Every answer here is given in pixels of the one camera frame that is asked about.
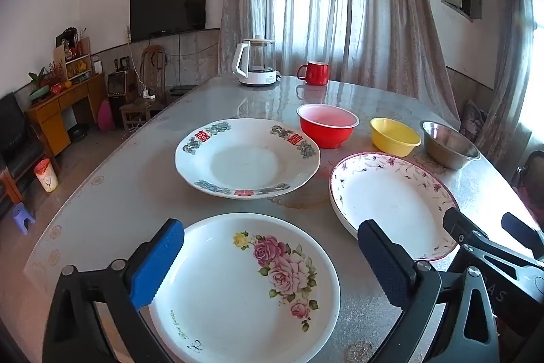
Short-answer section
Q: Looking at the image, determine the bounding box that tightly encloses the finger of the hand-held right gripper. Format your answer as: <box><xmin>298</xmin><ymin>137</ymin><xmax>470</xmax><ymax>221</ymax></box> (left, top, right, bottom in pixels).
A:
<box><xmin>501</xmin><ymin>213</ymin><xmax>544</xmax><ymax>259</ymax></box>
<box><xmin>443</xmin><ymin>208</ymin><xmax>544</xmax><ymax>317</ymax></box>

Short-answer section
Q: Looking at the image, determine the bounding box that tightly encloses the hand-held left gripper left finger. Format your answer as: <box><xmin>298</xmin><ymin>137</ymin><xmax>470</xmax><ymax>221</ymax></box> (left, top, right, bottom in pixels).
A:
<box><xmin>42</xmin><ymin>218</ymin><xmax>185</xmax><ymax>363</ymax></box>

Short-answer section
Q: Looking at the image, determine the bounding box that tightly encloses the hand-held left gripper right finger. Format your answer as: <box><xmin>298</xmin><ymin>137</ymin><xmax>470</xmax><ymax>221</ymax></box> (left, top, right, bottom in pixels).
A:
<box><xmin>357</xmin><ymin>218</ymin><xmax>500</xmax><ymax>363</ymax></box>

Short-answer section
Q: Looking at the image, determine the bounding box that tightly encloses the white plate purple floral rim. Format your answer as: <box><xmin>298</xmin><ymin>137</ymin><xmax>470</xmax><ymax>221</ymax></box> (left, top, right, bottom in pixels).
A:
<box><xmin>329</xmin><ymin>152</ymin><xmax>460</xmax><ymax>262</ymax></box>

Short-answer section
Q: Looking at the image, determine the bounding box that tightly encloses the stainless steel bowl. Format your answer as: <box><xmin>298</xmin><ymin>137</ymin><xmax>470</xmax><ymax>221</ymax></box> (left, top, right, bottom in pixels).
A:
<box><xmin>420</xmin><ymin>120</ymin><xmax>481</xmax><ymax>170</ymax></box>

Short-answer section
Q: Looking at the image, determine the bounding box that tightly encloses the white plate with pink roses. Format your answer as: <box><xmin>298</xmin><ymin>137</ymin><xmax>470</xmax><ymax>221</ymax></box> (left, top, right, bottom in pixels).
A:
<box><xmin>149</xmin><ymin>213</ymin><xmax>341</xmax><ymax>363</ymax></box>

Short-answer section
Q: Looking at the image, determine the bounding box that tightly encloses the yellow bowl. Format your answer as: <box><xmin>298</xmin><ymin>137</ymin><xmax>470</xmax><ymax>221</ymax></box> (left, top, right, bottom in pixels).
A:
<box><xmin>369</xmin><ymin>117</ymin><xmax>422</xmax><ymax>157</ymax></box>

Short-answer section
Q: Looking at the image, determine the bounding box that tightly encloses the white plate with red characters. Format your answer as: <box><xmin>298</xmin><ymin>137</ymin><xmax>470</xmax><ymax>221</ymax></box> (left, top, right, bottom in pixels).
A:
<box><xmin>175</xmin><ymin>118</ymin><xmax>321</xmax><ymax>201</ymax></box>

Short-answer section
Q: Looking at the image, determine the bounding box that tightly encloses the red bowl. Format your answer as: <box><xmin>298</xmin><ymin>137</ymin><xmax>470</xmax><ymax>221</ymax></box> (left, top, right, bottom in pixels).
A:
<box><xmin>296</xmin><ymin>103</ymin><xmax>360</xmax><ymax>150</ymax></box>

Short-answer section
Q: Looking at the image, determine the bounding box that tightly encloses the dark round-backed chair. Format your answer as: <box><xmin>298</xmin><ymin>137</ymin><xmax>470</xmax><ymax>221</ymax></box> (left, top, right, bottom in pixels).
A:
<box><xmin>510</xmin><ymin>150</ymin><xmax>544</xmax><ymax>215</ymax></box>

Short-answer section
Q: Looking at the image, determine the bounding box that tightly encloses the patterned cushion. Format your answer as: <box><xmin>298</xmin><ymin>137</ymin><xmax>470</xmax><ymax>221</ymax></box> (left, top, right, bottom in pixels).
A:
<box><xmin>459</xmin><ymin>99</ymin><xmax>487</xmax><ymax>143</ymax></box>

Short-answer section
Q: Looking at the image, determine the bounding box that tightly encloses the red and white trash bin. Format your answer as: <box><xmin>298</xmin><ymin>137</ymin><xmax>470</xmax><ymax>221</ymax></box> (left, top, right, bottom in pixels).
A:
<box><xmin>34</xmin><ymin>159</ymin><xmax>59</xmax><ymax>194</ymax></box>

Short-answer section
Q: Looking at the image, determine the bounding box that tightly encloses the purple plastic stool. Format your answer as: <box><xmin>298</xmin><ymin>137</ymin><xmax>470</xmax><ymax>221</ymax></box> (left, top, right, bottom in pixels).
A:
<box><xmin>11</xmin><ymin>202</ymin><xmax>36</xmax><ymax>236</ymax></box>

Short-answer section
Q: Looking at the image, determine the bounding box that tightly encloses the pink plastic bag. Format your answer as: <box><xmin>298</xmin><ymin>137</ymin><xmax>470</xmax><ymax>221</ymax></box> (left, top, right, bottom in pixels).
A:
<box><xmin>97</xmin><ymin>99</ymin><xmax>115</xmax><ymax>132</ymax></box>

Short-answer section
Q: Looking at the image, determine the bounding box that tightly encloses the wooden chair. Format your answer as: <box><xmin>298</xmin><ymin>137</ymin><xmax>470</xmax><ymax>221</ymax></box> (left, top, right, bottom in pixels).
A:
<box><xmin>120</xmin><ymin>45</ymin><xmax>167</xmax><ymax>134</ymax></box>

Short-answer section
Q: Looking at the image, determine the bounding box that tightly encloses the low brown side table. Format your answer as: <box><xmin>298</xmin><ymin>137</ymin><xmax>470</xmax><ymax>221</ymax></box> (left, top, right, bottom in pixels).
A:
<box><xmin>0</xmin><ymin>167</ymin><xmax>22</xmax><ymax>211</ymax></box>

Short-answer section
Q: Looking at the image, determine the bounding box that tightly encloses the narrow sheer window curtain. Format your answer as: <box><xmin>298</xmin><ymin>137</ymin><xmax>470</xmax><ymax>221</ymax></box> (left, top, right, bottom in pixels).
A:
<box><xmin>474</xmin><ymin>0</ymin><xmax>536</xmax><ymax>160</ymax></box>

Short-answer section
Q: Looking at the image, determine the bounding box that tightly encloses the yellow wooden cabinet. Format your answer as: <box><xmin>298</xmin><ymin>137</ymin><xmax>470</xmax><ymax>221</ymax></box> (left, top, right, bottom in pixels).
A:
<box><xmin>26</xmin><ymin>73</ymin><xmax>107</xmax><ymax>157</ymax></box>

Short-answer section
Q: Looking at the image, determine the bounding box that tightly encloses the small dark speaker cabinet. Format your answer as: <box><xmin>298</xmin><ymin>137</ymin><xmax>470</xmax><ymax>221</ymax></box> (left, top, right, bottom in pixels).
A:
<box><xmin>106</xmin><ymin>69</ymin><xmax>128</xmax><ymax>126</ymax></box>

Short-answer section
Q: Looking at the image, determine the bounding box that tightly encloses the black sofa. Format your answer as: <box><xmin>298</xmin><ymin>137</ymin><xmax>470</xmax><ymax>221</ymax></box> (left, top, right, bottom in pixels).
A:
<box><xmin>0</xmin><ymin>93</ymin><xmax>47</xmax><ymax>198</ymax></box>

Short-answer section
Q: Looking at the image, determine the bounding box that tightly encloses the red mug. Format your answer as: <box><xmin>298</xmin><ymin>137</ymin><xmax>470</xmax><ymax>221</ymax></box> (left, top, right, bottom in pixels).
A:
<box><xmin>296</xmin><ymin>61</ymin><xmax>330</xmax><ymax>86</ymax></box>

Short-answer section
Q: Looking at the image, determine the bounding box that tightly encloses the green bowl with plant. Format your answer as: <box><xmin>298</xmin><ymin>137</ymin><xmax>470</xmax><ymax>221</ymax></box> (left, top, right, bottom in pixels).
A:
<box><xmin>28</xmin><ymin>67</ymin><xmax>54</xmax><ymax>102</ymax></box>

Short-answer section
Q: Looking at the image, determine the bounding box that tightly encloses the white glass electric kettle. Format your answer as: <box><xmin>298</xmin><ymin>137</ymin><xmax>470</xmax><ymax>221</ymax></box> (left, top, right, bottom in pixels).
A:
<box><xmin>232</xmin><ymin>35</ymin><xmax>281</xmax><ymax>86</ymax></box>

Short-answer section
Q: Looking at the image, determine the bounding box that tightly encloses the small wooden shelf with ornaments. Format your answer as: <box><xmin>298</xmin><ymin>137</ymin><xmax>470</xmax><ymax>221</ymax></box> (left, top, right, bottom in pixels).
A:
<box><xmin>55</xmin><ymin>27</ymin><xmax>93</xmax><ymax>81</ymax></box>

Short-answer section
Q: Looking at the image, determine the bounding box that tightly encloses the black television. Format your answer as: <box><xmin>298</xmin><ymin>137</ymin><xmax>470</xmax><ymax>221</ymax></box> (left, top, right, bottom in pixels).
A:
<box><xmin>130</xmin><ymin>0</ymin><xmax>207</xmax><ymax>43</ymax></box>

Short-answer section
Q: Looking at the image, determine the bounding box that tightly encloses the wide sheer window curtain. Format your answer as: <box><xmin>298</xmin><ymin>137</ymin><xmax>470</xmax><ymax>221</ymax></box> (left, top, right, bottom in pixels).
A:
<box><xmin>218</xmin><ymin>0</ymin><xmax>460</xmax><ymax>121</ymax></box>

